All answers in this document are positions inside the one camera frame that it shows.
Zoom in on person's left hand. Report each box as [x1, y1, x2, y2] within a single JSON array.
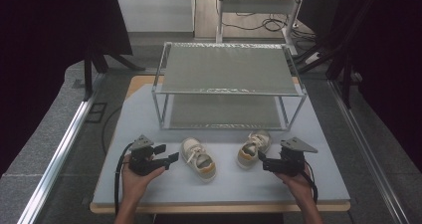
[[120, 153, 166, 202]]

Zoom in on dark floor socket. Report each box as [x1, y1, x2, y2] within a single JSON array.
[[85, 102, 107, 124]]

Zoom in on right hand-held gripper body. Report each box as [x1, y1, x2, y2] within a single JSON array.
[[272, 136, 318, 178]]

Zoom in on aluminium floor rail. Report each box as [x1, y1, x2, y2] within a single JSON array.
[[326, 79, 411, 224], [16, 73, 107, 224]]

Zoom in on two-tier metal shoe rack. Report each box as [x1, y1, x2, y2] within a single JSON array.
[[151, 41, 308, 132]]

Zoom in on black tripod legs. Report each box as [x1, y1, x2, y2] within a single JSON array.
[[293, 34, 354, 110]]

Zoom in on black curtain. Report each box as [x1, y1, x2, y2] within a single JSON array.
[[0, 0, 133, 178], [297, 0, 422, 172]]

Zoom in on white wall panel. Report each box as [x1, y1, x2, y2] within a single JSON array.
[[112, 0, 197, 33]]

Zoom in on black stand legs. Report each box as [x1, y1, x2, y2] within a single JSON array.
[[83, 43, 147, 103]]

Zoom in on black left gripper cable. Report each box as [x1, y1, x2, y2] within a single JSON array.
[[113, 141, 134, 216]]

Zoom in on white power strip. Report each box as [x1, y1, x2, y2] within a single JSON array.
[[304, 52, 322, 66]]

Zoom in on person's right hand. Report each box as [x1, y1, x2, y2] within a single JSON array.
[[274, 165, 315, 202]]

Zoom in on black floor cables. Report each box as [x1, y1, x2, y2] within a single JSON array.
[[221, 13, 317, 43]]

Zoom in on white metal stand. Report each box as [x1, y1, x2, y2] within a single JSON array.
[[215, 0, 307, 57]]

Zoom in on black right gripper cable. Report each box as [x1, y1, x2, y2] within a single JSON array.
[[300, 160, 319, 205]]

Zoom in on beige child's shoe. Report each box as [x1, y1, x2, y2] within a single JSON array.
[[236, 129, 273, 170], [179, 136, 217, 183]]

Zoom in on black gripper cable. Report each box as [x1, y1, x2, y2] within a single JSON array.
[[113, 141, 134, 216], [300, 160, 319, 205]]

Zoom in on white table mat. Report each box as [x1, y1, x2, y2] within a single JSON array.
[[93, 84, 351, 206]]

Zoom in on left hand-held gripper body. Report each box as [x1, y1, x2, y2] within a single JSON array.
[[128, 134, 168, 177]]

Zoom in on wooden table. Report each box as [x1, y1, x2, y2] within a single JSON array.
[[89, 75, 352, 215]]

